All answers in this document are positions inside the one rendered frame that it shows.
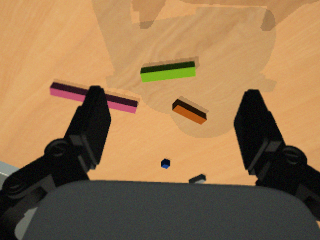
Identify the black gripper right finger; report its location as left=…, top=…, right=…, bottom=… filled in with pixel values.
left=233, top=89, right=320, bottom=222

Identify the small blue block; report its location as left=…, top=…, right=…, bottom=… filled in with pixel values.
left=161, top=158, right=170, bottom=169

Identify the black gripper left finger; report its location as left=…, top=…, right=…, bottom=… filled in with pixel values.
left=0, top=85, right=111, bottom=240

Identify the orange rod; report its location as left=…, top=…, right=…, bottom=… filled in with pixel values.
left=172, top=99, right=207, bottom=125

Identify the pink rod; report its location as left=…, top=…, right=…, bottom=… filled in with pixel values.
left=49, top=82, right=138, bottom=114

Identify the lime green rod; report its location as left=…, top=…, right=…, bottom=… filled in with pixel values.
left=140, top=61, right=196, bottom=82

